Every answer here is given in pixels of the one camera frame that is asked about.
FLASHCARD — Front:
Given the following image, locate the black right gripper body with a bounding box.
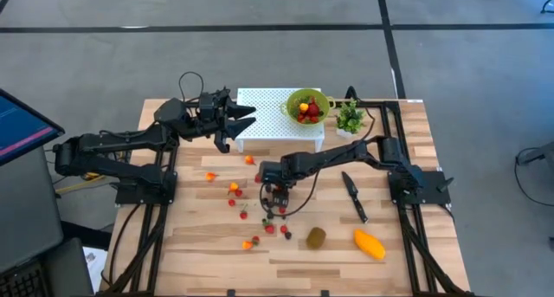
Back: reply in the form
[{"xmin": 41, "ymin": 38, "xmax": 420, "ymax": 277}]
[{"xmin": 257, "ymin": 159, "xmax": 297, "ymax": 210}]

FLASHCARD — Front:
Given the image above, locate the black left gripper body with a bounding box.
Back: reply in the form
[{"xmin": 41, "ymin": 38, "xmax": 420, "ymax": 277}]
[{"xmin": 193, "ymin": 87, "xmax": 237, "ymax": 155}]

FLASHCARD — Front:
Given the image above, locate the green plastic colander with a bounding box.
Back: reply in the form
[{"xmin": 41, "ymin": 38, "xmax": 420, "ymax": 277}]
[{"xmin": 280, "ymin": 87, "xmax": 337, "ymax": 126}]

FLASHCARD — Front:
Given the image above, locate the brown kiwi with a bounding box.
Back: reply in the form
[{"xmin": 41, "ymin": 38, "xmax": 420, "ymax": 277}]
[{"xmin": 306, "ymin": 226, "xmax": 327, "ymax": 251}]

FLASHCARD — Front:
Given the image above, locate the white perforated metal shelf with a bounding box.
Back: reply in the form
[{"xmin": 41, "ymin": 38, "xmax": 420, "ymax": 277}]
[{"xmin": 234, "ymin": 87, "xmax": 325, "ymax": 154}]

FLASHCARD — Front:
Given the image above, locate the black kitchen knife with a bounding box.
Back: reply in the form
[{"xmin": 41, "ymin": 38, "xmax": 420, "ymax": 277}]
[{"xmin": 341, "ymin": 171, "xmax": 370, "ymax": 224}]

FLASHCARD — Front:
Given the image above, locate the small potted green plant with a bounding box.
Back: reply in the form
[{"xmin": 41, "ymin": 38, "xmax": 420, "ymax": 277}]
[{"xmin": 335, "ymin": 97, "xmax": 365, "ymax": 139}]

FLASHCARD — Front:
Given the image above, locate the orange mango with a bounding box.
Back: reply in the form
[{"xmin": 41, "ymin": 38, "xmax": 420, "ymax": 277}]
[{"xmin": 353, "ymin": 228, "xmax": 387, "ymax": 261}]

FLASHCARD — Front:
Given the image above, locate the white paper sheet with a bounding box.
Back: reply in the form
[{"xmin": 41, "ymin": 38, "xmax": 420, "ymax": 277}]
[{"xmin": 82, "ymin": 246, "xmax": 108, "ymax": 292}]

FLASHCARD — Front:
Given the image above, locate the blue-screen monitor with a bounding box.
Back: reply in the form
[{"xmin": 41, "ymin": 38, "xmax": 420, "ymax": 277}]
[{"xmin": 0, "ymin": 87, "xmax": 66, "ymax": 168}]

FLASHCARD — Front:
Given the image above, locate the black keyboard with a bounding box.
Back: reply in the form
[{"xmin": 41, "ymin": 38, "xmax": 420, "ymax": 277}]
[{"xmin": 0, "ymin": 260, "xmax": 49, "ymax": 297}]

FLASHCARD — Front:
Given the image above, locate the grey stand foot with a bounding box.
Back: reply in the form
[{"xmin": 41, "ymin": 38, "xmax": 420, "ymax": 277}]
[{"xmin": 517, "ymin": 139, "xmax": 554, "ymax": 167}]

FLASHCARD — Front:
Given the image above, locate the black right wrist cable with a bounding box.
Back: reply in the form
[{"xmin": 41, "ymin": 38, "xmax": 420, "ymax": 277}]
[{"xmin": 258, "ymin": 169, "xmax": 324, "ymax": 218}]

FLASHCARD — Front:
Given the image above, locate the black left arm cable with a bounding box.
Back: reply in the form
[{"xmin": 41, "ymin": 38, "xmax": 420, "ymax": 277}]
[{"xmin": 178, "ymin": 70, "xmax": 204, "ymax": 102}]

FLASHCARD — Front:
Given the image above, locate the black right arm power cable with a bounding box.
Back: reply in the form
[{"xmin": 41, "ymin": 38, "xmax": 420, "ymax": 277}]
[{"xmin": 357, "ymin": 96, "xmax": 377, "ymax": 142}]

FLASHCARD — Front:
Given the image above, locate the dark base power cable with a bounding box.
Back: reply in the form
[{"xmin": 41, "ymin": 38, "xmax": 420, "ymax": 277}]
[{"xmin": 107, "ymin": 203, "xmax": 144, "ymax": 289}]

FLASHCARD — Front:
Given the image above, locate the yellow cable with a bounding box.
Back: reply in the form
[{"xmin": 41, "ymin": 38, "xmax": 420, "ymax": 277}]
[{"xmin": 55, "ymin": 171, "xmax": 107, "ymax": 195}]

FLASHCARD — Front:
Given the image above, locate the black floor cable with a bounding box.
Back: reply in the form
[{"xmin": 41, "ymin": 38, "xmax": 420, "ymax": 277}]
[{"xmin": 513, "ymin": 145, "xmax": 554, "ymax": 208}]

